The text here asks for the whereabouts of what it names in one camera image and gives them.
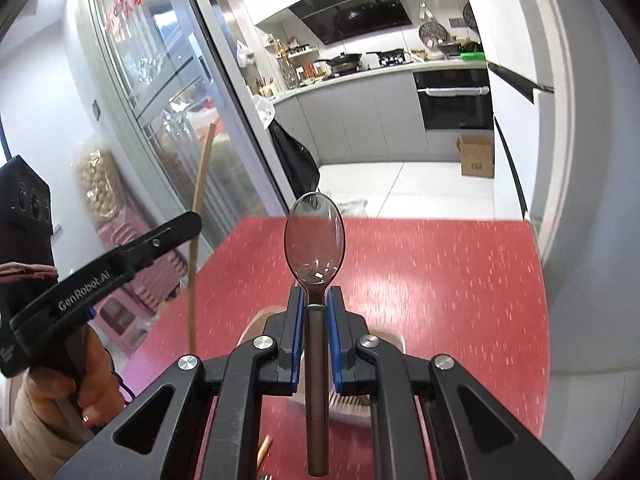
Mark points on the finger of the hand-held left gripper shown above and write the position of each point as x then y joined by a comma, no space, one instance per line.
165,240

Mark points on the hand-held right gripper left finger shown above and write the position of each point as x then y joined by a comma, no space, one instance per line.
299,320

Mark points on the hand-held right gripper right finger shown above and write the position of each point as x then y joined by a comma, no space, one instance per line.
334,320

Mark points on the plain wooden chopstick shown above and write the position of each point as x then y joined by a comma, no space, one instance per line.
200,190
264,450

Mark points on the brown translucent plastic spoon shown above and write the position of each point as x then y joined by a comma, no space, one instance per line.
315,240

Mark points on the white slotted utensil holder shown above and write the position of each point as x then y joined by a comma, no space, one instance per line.
350,410

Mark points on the person's left forearm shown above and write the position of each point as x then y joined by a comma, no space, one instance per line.
40,435

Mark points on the person's left hand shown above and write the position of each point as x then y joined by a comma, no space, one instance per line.
102,385

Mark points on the stack of pink stools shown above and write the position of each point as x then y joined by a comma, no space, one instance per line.
140,305

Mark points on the clear bag of nuts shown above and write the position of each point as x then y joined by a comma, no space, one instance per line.
97,185

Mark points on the crumpled white bag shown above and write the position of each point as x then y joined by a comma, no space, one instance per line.
354,208

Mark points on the black trash bag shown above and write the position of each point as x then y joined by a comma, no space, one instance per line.
295,160

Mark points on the glass door cabinet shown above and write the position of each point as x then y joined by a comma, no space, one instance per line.
150,85

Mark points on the knife block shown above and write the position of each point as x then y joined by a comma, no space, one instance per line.
266,87

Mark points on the hanging white plastic bag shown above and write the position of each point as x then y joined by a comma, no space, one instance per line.
245,55

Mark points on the grey kitchen counter cabinets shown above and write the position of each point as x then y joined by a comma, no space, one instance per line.
370,120

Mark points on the cardboard box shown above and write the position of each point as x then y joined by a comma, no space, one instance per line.
477,157

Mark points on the spice rack with bottles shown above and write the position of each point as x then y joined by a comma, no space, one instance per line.
297,65

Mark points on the black built-in oven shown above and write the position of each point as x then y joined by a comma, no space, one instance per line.
452,107

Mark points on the black wok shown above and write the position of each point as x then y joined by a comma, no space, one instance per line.
342,62

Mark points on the black gas stove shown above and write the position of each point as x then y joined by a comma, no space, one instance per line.
387,58

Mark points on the black range hood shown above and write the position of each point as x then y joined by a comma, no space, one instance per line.
350,15

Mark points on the green tray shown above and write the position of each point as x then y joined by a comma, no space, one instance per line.
472,56

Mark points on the round metal strainer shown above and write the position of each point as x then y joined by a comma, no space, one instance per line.
432,35

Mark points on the round dark hanging strainer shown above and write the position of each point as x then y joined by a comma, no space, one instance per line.
471,15

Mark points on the wall switch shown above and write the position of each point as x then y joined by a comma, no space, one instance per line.
97,110

